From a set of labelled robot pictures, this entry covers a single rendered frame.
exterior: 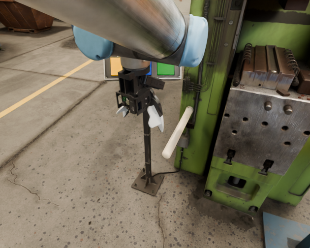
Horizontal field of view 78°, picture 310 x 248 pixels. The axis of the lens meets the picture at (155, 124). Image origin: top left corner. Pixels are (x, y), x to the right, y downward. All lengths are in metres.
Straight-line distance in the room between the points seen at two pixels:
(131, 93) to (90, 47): 0.19
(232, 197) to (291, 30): 1.08
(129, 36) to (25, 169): 1.90
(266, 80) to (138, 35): 0.85
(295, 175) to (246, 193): 0.32
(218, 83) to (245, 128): 0.30
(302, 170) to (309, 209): 0.42
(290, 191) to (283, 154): 0.56
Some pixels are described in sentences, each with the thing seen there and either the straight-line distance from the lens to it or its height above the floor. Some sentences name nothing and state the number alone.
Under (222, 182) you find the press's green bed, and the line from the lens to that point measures 1.45.
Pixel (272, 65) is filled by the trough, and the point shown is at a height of 0.99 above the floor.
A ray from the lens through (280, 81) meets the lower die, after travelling 1.01.
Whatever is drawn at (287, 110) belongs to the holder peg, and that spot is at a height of 0.88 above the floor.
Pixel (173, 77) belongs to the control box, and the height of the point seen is 0.96.
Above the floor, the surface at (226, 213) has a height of 0.00.
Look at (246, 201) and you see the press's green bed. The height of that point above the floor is 0.14.
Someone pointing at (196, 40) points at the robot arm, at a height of 1.24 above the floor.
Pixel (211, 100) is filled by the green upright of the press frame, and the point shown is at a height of 0.72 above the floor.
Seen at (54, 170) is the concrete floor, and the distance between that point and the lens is 1.90.
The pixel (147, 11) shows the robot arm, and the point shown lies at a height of 1.29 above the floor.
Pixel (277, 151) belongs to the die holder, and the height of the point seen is 0.62.
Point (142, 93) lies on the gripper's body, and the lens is 0.51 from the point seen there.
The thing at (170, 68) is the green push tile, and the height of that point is 1.00.
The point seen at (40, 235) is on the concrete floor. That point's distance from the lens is 1.60.
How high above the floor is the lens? 1.31
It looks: 38 degrees down
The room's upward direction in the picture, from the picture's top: straight up
